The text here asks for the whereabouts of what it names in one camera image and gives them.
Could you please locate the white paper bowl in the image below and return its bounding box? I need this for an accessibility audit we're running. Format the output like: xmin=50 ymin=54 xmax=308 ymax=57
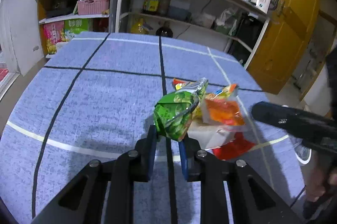
xmin=187 ymin=119 xmax=235 ymax=150

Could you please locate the orange yellow noodle wrapper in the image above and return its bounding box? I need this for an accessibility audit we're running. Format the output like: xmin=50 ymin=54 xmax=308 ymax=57
xmin=199 ymin=84 xmax=247 ymax=133

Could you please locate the green snack bag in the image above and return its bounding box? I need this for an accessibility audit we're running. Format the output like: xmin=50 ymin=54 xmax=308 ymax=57
xmin=154 ymin=78 xmax=209 ymax=142

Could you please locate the person's right hand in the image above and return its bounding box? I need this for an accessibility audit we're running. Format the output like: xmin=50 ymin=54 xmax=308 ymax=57
xmin=306 ymin=152 xmax=336 ymax=202

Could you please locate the red flat packet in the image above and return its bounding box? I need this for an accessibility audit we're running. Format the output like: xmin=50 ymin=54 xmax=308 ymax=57
xmin=212 ymin=132 xmax=256 ymax=161

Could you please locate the yellow wooden door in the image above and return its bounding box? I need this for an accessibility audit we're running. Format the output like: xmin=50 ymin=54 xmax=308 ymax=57
xmin=247 ymin=0 xmax=322 ymax=94

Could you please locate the yellow red seasoning packet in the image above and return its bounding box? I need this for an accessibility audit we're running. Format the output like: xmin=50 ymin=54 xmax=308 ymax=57
xmin=173 ymin=78 xmax=190 ymax=90

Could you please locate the white metal shelf unit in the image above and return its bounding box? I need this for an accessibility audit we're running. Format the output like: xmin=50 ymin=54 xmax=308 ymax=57
xmin=35 ymin=0 xmax=269 ymax=67

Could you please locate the dark soy sauce bottle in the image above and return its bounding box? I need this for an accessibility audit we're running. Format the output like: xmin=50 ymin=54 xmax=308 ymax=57
xmin=155 ymin=21 xmax=173 ymax=38

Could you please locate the pink plastic basket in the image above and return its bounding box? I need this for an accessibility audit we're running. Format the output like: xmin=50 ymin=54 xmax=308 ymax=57
xmin=77 ymin=0 xmax=110 ymax=15

